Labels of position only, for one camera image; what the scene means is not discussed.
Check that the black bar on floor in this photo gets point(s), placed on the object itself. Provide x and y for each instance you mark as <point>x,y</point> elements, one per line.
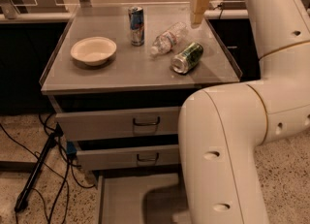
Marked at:
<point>21,202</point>

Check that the blue box under cabinet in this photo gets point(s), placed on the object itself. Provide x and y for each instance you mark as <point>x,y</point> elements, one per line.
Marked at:
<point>70,148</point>

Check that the black top drawer handle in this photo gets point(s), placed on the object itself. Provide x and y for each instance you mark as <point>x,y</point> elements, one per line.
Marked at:
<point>154,122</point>

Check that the grey top drawer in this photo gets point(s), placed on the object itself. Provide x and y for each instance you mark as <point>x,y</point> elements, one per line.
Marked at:
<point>100,125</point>

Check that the black drawer handle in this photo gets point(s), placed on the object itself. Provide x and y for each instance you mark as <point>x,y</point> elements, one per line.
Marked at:
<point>154,122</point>
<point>148,157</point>

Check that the green soda can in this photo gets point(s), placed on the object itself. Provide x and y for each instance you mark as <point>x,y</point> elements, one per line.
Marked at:
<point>187,59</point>

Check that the blue silver energy drink can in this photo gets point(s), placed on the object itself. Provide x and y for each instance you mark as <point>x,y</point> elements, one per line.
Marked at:
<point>136,19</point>

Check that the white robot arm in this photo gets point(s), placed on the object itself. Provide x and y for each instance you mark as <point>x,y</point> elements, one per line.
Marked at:
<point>220,126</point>

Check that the grey bottom drawer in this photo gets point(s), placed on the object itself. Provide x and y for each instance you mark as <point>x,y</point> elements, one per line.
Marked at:
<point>139,198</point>

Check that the grey drawer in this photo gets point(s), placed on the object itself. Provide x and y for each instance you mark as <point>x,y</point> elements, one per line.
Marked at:
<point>121,158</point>
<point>100,125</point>
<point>139,198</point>

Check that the black middle drawer handle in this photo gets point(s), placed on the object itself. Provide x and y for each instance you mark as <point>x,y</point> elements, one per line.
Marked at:
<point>148,157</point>

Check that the grey middle drawer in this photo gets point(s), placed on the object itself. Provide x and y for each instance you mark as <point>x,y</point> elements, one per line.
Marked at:
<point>121,158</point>

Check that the clear plastic water bottle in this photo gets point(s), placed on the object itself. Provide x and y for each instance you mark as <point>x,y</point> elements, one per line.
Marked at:
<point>166,41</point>

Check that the far left metal bracket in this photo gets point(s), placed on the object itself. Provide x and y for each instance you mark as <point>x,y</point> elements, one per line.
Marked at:
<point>8,9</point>

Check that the grey drawer cabinet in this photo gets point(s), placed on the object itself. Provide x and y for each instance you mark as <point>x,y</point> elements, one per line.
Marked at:
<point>131,79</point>

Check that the white bowl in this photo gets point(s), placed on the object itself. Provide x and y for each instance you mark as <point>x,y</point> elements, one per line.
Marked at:
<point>93,51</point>

